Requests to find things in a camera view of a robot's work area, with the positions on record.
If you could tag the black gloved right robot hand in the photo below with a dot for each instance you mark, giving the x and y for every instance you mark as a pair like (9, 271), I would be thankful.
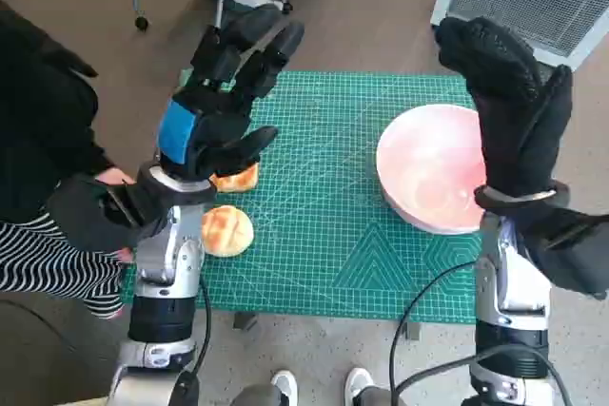
(514, 130)

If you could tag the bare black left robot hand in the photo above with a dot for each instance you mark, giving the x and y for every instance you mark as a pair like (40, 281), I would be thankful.
(223, 106)

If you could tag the long twisted bread loaf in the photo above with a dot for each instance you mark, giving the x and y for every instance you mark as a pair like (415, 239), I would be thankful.
(238, 180)

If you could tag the pink bowl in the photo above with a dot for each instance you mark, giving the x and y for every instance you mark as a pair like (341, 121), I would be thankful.
(428, 159)

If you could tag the round bread bun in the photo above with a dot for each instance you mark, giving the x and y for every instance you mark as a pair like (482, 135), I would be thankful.
(228, 230)

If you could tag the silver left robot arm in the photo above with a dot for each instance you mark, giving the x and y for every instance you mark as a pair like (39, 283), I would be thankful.
(166, 273)

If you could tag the green cutting mat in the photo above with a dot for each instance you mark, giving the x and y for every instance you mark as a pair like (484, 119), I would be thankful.
(309, 197)

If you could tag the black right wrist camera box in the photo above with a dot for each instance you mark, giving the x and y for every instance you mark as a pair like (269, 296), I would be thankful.
(571, 254)

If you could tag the grey table bracket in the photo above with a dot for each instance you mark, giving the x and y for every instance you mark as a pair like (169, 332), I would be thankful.
(245, 321)
(414, 331)

